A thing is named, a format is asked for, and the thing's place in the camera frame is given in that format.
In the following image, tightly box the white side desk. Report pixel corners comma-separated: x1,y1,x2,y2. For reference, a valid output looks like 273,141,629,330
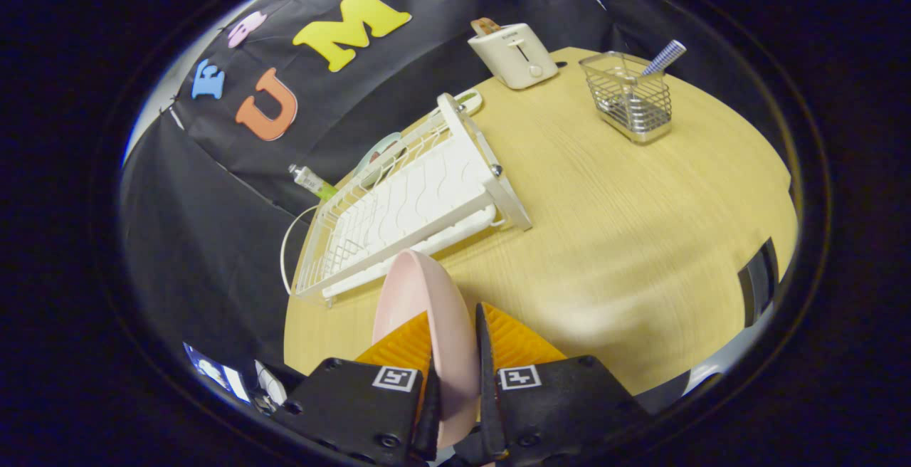
253,360,289,411

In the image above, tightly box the teal plate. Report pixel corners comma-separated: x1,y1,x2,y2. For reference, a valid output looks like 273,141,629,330
354,132,403,183

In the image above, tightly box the small white divided tray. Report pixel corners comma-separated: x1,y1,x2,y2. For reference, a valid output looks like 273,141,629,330
427,88,483,119

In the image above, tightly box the white dish rack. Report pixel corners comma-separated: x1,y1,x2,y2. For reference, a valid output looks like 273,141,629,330
280,93,533,309

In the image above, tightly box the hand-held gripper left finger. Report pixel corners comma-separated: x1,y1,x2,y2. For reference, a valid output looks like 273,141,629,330
274,310,442,466

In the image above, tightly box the clear bottle with green liquid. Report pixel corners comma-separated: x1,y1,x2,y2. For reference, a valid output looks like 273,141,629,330
288,164,339,201

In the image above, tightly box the cream toaster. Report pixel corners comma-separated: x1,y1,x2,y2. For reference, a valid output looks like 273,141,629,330
468,23,559,90

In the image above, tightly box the pink plate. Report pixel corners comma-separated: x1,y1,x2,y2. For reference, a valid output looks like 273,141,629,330
372,250,481,450

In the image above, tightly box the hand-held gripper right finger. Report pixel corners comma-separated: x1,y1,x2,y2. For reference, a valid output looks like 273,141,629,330
473,302,652,464

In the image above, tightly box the metal wire basket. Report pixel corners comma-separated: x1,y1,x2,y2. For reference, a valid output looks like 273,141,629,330
579,51,673,145

